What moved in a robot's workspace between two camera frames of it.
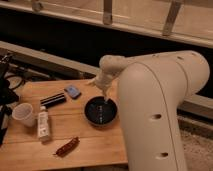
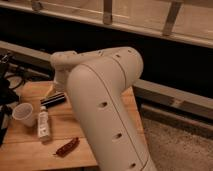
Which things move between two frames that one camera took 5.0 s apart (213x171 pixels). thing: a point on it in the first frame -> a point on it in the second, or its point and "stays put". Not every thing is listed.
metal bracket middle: [107, 12] stays put
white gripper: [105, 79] -> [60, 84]
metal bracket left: [37, 6] stays put
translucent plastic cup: [24, 112] stays put
